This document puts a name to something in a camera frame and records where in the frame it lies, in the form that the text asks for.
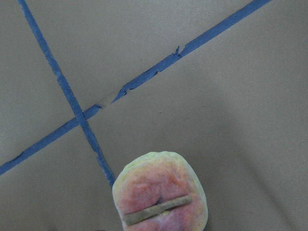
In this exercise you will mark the pink yellow peach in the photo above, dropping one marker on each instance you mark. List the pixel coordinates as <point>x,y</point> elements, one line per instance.
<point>154,178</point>

